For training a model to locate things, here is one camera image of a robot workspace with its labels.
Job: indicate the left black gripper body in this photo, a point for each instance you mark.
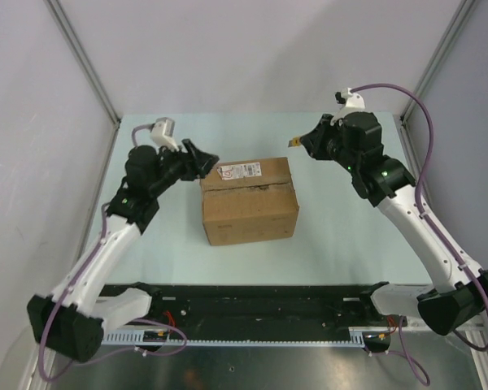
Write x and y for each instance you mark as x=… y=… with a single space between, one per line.
x=173 y=164

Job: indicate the white shipping label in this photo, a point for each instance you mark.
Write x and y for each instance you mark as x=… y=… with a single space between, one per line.
x=239 y=171

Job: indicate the aluminium frame post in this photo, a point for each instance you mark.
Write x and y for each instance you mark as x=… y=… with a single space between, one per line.
x=75 y=45
x=445 y=45

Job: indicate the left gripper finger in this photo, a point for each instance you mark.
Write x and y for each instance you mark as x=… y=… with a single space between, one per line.
x=198 y=157
x=195 y=171

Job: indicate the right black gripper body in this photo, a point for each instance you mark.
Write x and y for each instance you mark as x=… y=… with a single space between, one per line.
x=330 y=147

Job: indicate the grey slotted cable duct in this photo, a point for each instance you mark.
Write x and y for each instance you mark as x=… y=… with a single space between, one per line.
x=149 y=337

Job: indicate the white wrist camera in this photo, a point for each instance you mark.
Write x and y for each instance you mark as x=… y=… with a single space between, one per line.
x=349 y=103
x=162 y=133

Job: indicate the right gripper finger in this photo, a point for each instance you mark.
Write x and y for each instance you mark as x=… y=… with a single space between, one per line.
x=318 y=131
x=312 y=148

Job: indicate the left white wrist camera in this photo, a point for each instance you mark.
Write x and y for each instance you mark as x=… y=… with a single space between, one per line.
x=162 y=133

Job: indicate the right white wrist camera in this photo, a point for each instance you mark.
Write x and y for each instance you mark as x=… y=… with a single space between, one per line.
x=349 y=103

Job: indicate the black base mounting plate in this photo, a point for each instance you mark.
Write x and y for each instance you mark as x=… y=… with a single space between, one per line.
x=273 y=312

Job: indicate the brown cardboard express box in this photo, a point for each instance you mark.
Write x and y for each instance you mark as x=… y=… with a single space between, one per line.
x=255 y=209

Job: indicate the right aluminium frame post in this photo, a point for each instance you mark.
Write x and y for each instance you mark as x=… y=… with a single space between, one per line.
x=445 y=45

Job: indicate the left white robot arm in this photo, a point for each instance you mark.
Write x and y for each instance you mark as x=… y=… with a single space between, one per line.
x=70 y=320

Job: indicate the yellow utility knife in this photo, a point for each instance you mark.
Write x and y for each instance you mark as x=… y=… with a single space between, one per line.
x=294 y=142

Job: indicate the left aluminium frame post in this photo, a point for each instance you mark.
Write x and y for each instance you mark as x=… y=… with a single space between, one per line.
x=75 y=45

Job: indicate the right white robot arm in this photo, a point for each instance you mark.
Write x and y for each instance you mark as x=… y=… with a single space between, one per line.
x=458 y=289

